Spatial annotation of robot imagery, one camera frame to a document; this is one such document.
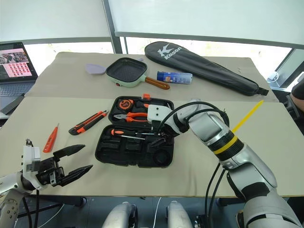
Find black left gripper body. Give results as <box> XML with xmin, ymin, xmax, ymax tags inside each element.
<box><xmin>35</xmin><ymin>156</ymin><xmax>65</xmax><ymax>188</ymax></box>

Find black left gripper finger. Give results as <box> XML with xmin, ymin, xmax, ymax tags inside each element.
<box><xmin>52</xmin><ymin>144</ymin><xmax>86</xmax><ymax>158</ymax></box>
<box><xmin>56</xmin><ymin>164</ymin><xmax>94</xmax><ymax>188</ymax></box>

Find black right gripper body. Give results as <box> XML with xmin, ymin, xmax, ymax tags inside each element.
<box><xmin>151</xmin><ymin>120</ymin><xmax>176</xmax><ymax>143</ymax></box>

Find orange voltage tester pen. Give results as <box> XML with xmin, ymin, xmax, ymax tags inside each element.
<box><xmin>42</xmin><ymin>123</ymin><xmax>60</xmax><ymax>153</ymax></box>

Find orange black utility knife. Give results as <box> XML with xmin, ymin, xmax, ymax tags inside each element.
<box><xmin>68</xmin><ymin>110</ymin><xmax>109</xmax><ymax>136</ymax></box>

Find black plastic tool case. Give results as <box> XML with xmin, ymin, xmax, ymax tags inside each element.
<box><xmin>95</xmin><ymin>95</ymin><xmax>175</xmax><ymax>169</ymax></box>

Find orange black screwdriver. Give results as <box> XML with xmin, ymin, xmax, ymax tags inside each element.
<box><xmin>110</xmin><ymin>128</ymin><xmax>147</xmax><ymax>141</ymax></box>

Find orange black tape measure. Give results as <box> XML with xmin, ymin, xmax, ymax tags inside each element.
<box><xmin>118</xmin><ymin>99</ymin><xmax>135</xmax><ymax>111</ymax></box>

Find silver rounded robot leg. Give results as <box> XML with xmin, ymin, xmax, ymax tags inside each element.
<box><xmin>165</xmin><ymin>200</ymin><xmax>193</xmax><ymax>228</ymax></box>
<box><xmin>102</xmin><ymin>201</ymin><xmax>138</xmax><ymax>228</ymax></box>

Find green square frying pan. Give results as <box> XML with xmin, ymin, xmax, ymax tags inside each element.
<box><xmin>105</xmin><ymin>57</ymin><xmax>171</xmax><ymax>91</ymax></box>

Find black racket bag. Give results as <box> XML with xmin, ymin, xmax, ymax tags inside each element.
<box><xmin>144</xmin><ymin>41</ymin><xmax>269</xmax><ymax>97</ymax></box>

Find purple silicone spatula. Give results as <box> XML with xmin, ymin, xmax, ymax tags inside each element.
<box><xmin>85</xmin><ymin>63</ymin><xmax>107</xmax><ymax>76</ymax></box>

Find open laptop computer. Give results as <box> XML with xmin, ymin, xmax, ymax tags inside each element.
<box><xmin>0</xmin><ymin>42</ymin><xmax>39</xmax><ymax>98</ymax></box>

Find white roller blind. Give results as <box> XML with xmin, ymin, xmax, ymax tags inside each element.
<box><xmin>108</xmin><ymin>0</ymin><xmax>304</xmax><ymax>49</ymax></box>
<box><xmin>0</xmin><ymin>0</ymin><xmax>112</xmax><ymax>45</ymax></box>

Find seated person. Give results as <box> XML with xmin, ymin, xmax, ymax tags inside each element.
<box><xmin>290</xmin><ymin>81</ymin><xmax>304</xmax><ymax>117</ymax></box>

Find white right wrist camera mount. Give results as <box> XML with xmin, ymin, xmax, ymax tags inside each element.
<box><xmin>147</xmin><ymin>104</ymin><xmax>173</xmax><ymax>124</ymax></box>

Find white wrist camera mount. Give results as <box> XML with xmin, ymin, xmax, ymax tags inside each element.
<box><xmin>147</xmin><ymin>104</ymin><xmax>173</xmax><ymax>124</ymax></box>
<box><xmin>22</xmin><ymin>139</ymin><xmax>42</xmax><ymax>190</ymax></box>

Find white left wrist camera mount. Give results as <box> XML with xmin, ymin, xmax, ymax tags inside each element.
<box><xmin>22</xmin><ymin>139</ymin><xmax>42</xmax><ymax>190</ymax></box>

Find orange handled pliers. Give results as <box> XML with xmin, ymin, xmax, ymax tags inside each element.
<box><xmin>113</xmin><ymin>111</ymin><xmax>149</xmax><ymax>123</ymax></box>

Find black orange handled tool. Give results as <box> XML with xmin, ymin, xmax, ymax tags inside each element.
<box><xmin>134</xmin><ymin>99</ymin><xmax>152</xmax><ymax>111</ymax></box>

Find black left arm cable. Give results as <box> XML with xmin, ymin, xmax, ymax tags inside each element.
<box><xmin>21</xmin><ymin>189</ymin><xmax>40</xmax><ymax>228</ymax></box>

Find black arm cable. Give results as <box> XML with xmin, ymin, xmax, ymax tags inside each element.
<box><xmin>21</xmin><ymin>189</ymin><xmax>40</xmax><ymax>228</ymax></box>
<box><xmin>153</xmin><ymin>101</ymin><xmax>230</xmax><ymax>228</ymax></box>

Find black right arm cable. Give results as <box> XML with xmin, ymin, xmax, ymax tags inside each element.
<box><xmin>153</xmin><ymin>101</ymin><xmax>230</xmax><ymax>228</ymax></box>

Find thin white cable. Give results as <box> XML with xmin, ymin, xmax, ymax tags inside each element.
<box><xmin>152</xmin><ymin>196</ymin><xmax>162</xmax><ymax>228</ymax></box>

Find yellow cable tie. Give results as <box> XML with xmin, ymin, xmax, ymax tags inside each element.
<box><xmin>212</xmin><ymin>99</ymin><xmax>265</xmax><ymax>155</ymax></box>

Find dark window frame post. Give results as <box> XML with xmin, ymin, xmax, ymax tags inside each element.
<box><xmin>102</xmin><ymin>0</ymin><xmax>129</xmax><ymax>55</ymax></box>

